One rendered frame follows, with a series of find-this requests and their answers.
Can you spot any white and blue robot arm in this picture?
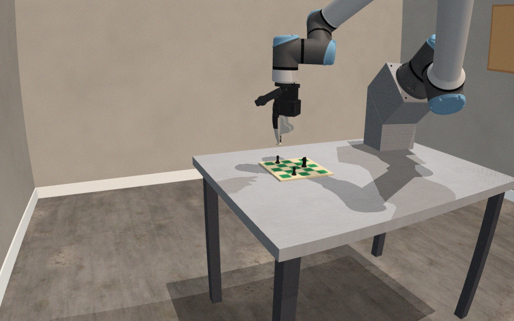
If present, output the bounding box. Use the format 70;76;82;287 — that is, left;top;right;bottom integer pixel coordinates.
272;0;474;115

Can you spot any green and cream chessboard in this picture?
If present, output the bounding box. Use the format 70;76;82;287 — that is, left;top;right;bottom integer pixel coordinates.
258;158;334;182

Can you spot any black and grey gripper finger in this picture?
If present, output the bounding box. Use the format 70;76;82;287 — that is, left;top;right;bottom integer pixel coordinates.
279;115;294;143
272;106;291;144

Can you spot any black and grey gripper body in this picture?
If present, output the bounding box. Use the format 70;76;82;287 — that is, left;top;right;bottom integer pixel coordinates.
273;82;301;117

